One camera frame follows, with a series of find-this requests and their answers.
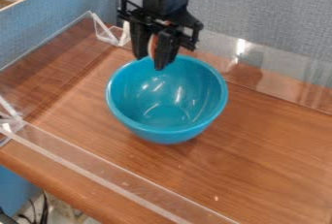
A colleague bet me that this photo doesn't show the blue plastic bowl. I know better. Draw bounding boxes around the blue plastic bowl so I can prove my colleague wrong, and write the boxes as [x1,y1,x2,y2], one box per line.
[104,55,229,144]

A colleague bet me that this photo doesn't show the clear acrylic corner bracket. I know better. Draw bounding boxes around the clear acrylic corner bracket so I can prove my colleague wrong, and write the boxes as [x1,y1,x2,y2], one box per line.
[88,12,131,48]

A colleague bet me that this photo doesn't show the blue partition with wooden shelf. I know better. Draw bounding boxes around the blue partition with wooden shelf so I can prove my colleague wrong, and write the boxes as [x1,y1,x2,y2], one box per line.
[0,0,116,70]

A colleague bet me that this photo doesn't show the white brown toy mushroom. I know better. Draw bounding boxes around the white brown toy mushroom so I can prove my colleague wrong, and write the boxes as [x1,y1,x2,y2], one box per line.
[147,29,154,56]

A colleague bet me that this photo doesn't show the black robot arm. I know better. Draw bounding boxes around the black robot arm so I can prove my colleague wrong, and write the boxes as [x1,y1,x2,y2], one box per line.
[118,0,203,70]

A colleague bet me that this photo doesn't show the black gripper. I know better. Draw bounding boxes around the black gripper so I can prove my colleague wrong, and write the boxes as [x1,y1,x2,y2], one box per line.
[118,0,203,71]

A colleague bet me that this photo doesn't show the clear acrylic back barrier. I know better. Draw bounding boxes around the clear acrylic back barrier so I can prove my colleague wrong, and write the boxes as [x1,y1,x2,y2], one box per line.
[0,9,332,114]

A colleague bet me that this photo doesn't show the clear acrylic front barrier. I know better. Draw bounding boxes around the clear acrylic front barrier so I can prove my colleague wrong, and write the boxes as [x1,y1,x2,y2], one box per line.
[12,122,239,224]

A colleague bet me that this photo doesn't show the black cables under table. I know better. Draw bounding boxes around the black cables under table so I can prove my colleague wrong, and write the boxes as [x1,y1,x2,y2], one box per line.
[0,190,51,224]

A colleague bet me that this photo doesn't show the clear acrylic left bracket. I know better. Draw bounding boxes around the clear acrylic left bracket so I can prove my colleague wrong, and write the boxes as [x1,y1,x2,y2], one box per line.
[0,96,24,147]

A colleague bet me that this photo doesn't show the clear acrylic barrier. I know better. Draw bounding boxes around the clear acrylic barrier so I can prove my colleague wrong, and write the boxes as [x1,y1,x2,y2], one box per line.
[12,122,239,224]
[0,9,332,114]

